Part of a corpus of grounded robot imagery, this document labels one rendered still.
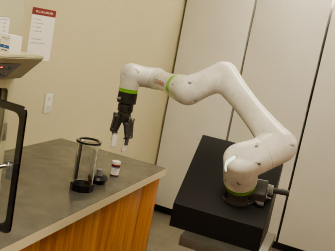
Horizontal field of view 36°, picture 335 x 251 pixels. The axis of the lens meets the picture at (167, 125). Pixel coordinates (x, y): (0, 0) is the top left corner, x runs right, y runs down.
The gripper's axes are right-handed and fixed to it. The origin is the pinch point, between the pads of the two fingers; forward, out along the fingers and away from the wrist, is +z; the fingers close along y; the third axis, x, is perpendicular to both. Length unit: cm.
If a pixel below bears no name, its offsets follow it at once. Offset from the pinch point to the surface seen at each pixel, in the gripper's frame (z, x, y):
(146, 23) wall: -62, 104, -111
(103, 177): 12.7, -15.0, 10.7
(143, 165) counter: 16.0, 29.9, -10.6
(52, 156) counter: 16.2, -13.7, -34.4
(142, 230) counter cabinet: 51, 30, -2
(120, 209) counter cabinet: 29.1, -2.6, 12.3
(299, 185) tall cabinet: 47, 226, -20
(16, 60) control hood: -38, -75, 26
